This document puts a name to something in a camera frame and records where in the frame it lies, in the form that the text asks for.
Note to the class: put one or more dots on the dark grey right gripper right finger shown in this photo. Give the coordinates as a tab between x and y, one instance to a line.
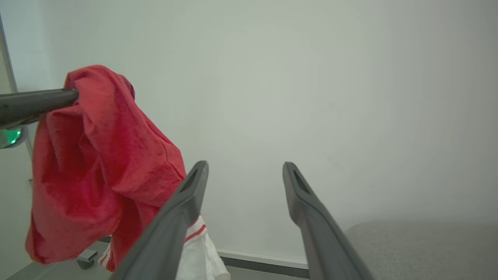
327	249

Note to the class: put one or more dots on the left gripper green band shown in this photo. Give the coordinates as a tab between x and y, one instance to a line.
8	137

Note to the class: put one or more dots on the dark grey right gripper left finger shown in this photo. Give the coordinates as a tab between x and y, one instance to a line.
163	241

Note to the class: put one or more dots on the white and black baseboard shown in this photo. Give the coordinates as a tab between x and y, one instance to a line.
264	261

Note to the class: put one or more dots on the white garment with red stripes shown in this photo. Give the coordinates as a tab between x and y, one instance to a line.
198	256

